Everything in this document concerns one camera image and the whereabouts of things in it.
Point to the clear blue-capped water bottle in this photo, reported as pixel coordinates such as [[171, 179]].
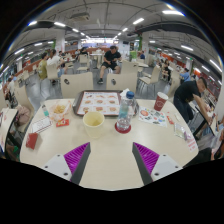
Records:
[[125, 113]]

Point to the pink bag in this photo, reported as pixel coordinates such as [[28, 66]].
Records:
[[23, 115]]

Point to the white table card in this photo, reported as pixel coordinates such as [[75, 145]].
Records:
[[41, 124]]

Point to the beige side chair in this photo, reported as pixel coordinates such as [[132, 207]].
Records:
[[24, 96]]

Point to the small red sauce packet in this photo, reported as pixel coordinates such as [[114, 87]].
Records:
[[170, 120], [62, 122]]

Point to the neighbouring beige table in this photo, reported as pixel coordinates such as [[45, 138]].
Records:
[[7, 125]]

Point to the person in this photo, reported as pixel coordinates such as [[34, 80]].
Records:
[[54, 61], [186, 95], [110, 58], [185, 76], [11, 90], [166, 68], [42, 66]]

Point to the beige chair with hole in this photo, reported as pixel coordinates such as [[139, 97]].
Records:
[[125, 82], [78, 85]]

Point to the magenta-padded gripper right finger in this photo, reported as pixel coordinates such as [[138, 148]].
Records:
[[146, 159]]

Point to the small clear sanitizer bottle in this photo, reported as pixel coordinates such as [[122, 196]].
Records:
[[45, 111]]

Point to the ceiling air conditioner unit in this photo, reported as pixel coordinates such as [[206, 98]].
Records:
[[80, 16]]

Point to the beige dining chairs group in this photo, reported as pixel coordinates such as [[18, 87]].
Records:
[[155, 75]]

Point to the colourful sticker sheet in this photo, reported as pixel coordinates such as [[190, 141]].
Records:
[[152, 116]]

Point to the cream plastic cup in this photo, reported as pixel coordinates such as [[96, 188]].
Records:
[[94, 128]]

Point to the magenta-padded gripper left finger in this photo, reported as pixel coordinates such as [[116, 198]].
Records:
[[77, 159]]

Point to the round red coaster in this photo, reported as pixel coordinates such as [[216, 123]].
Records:
[[122, 131]]

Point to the crumpled white napkin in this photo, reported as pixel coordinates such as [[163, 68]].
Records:
[[124, 93]]

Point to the ceiling lights group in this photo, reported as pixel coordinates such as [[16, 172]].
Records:
[[172, 12]]

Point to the red paper drink cup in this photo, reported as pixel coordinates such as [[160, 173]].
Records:
[[160, 102]]

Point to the dark brown food tray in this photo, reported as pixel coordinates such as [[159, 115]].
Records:
[[76, 106]]

